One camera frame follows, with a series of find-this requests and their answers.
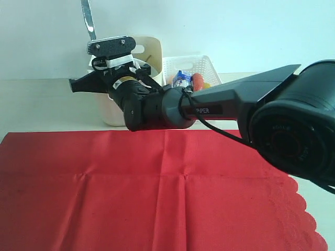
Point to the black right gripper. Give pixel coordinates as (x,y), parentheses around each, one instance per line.
(125,83)

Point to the metal table knife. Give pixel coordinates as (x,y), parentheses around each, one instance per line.
(88,18)

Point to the blue white milk carton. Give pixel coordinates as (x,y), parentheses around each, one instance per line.
(182,79)

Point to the red sausage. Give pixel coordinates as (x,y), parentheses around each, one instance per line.
(198,82)

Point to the yellow lemon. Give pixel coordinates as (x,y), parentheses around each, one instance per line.
(207,85)

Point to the red table cloth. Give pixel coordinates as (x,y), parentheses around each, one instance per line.
(154,190)

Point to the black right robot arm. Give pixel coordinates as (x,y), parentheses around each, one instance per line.
(288,118)

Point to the cream plastic tub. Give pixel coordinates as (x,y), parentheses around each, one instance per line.
(148,52)

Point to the white perforated plastic basket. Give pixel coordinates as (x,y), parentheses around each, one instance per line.
(193,64)

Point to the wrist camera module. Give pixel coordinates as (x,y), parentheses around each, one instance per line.
(114,51)

